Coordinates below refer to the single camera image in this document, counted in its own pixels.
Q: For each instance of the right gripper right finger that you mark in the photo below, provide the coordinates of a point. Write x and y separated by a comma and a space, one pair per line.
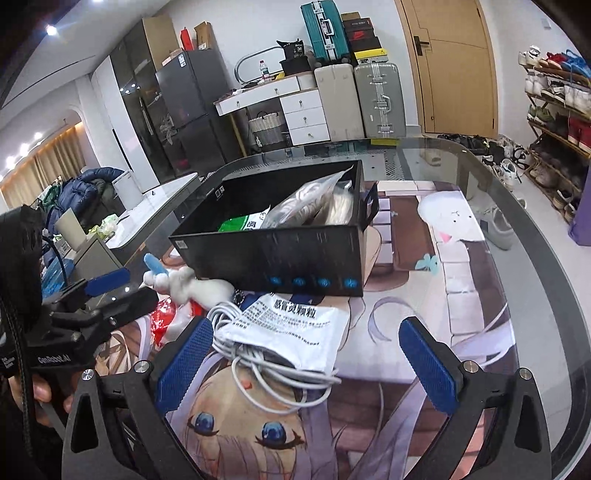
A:
434, 363

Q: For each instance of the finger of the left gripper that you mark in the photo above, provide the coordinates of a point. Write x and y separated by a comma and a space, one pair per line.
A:
107, 282
122, 310

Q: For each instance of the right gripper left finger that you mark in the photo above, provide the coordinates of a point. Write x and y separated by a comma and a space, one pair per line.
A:
177, 362

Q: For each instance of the green medicine packet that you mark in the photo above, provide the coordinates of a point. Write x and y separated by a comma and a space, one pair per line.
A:
248, 222

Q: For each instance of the person's left hand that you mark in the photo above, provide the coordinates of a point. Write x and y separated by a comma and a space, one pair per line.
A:
42, 395

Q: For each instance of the white plush toy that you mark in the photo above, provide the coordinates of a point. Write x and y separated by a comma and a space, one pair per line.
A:
182, 285

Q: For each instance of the grey marble side table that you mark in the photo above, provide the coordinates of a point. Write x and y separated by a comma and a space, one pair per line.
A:
144, 229

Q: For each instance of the blue down jacket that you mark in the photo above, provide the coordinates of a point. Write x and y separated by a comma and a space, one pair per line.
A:
91, 197

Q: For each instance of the white medicine leaflet packet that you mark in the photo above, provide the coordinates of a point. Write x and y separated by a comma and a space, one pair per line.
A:
306, 336

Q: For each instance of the black storage box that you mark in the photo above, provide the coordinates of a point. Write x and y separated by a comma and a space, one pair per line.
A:
317, 260

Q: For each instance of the black refrigerator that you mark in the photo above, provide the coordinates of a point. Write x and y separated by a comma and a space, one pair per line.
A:
190, 84

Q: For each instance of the purple bag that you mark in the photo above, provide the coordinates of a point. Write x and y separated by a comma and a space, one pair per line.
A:
580, 227

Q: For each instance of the woven laundry basket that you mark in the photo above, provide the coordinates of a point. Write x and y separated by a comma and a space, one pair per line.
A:
268, 129

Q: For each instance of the dark glass cabinet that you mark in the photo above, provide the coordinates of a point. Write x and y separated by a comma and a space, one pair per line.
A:
135, 60

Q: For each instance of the oval desk mirror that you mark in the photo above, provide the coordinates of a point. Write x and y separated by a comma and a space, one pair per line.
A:
247, 70

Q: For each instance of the water bottle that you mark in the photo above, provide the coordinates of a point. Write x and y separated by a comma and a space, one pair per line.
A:
264, 71

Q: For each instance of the white drawer desk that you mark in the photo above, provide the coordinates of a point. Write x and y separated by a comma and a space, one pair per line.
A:
300, 106

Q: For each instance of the black bag on desk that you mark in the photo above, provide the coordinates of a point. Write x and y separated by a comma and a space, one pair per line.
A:
295, 59

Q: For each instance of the beige suitcase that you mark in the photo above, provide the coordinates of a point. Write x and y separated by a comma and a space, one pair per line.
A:
340, 101

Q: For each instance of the grey aluminium suitcase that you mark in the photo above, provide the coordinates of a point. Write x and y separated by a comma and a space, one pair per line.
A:
381, 99

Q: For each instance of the wooden shoe rack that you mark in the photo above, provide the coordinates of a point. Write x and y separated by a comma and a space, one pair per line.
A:
558, 88

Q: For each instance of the teal suitcase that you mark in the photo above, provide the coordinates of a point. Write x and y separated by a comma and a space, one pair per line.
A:
326, 32

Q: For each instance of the wooden door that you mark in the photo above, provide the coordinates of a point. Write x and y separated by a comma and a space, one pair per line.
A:
453, 66

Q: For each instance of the stack of shoe boxes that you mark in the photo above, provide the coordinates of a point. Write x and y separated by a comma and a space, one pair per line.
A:
363, 39

